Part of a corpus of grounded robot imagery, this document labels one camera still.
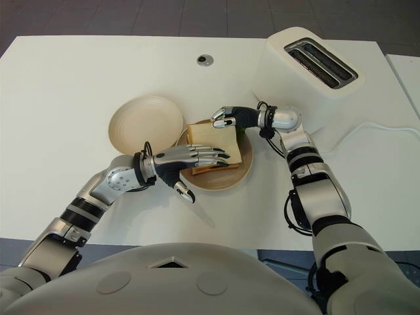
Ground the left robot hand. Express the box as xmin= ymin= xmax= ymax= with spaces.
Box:
xmin=152 ymin=143 xmax=231 ymax=203

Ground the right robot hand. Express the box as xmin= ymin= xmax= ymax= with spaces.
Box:
xmin=211 ymin=105 xmax=261 ymax=129

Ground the bread slice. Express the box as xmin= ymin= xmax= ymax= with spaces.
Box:
xmin=186 ymin=119 xmax=244 ymax=165
xmin=191 ymin=163 xmax=241 ymax=176

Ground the tan plate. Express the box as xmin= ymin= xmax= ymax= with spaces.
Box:
xmin=175 ymin=127 xmax=255 ymax=192

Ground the cream plate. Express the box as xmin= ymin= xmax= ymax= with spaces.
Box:
xmin=108 ymin=94 xmax=184 ymax=156

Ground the cream toaster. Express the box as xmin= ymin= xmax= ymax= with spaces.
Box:
xmin=250 ymin=26 xmax=361 ymax=154

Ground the robot body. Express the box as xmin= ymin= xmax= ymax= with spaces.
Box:
xmin=0 ymin=242 xmax=329 ymax=315

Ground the black cable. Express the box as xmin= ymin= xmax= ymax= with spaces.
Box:
xmin=257 ymin=100 xmax=316 ymax=236
xmin=124 ymin=140 xmax=158 ymax=194

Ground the white cord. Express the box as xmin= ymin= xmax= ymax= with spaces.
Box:
xmin=341 ymin=121 xmax=420 ymax=136

